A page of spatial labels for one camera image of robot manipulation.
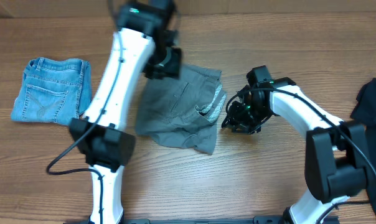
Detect folded blue denim jeans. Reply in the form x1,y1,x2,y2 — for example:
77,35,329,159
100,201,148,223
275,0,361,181
11,57,92,126

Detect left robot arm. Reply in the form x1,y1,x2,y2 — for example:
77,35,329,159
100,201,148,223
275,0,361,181
68,1,182,224

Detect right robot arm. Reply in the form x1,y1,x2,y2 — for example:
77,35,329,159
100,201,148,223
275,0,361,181
222,65,376,224

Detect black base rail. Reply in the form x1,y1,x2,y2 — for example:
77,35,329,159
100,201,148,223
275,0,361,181
123,216,282,224

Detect grey shorts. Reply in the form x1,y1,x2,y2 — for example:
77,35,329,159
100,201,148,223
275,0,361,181
135,65,227,154

